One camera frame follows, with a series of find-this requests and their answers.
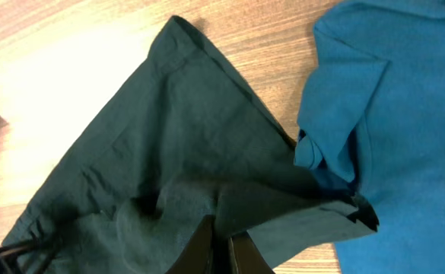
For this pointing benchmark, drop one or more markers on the black shorts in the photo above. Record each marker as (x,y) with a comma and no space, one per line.
(185,137)

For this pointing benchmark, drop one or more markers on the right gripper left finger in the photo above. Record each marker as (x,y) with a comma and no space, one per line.
(196,257)

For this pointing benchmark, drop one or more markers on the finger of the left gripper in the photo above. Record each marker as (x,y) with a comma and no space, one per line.
(9,255)

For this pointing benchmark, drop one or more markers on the blue shirt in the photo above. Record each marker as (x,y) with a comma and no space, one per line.
(372,121)

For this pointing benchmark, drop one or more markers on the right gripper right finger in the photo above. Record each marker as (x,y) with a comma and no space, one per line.
(244,256)

